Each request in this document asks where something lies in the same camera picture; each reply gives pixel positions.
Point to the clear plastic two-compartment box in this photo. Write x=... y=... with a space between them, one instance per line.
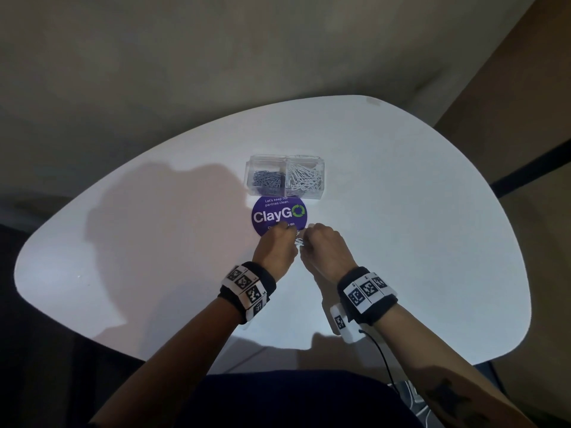
x=285 y=162

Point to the black left wristband with markers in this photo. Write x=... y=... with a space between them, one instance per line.
x=247 y=291

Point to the person's right forearm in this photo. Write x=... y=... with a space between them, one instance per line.
x=450 y=374

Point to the person's left forearm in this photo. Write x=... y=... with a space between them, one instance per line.
x=169 y=365

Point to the black bar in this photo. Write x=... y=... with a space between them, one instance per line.
x=535 y=167

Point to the black right wristband with markers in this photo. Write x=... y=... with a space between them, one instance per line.
x=368 y=296

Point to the cluster of sorted blue clips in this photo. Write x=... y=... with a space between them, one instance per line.
x=269 y=181

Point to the person's right hand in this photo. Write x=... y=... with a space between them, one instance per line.
x=328 y=254

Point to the round purple sticker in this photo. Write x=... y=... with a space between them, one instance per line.
x=276 y=213

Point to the person's left hand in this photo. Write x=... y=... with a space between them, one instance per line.
x=274 y=254

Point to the black wristband with markers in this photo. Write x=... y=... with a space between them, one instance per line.
x=247 y=291
x=368 y=296

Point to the person's dark blue clothing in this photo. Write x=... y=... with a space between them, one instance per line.
x=294 y=401

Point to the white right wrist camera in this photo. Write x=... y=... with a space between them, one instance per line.
x=341 y=323

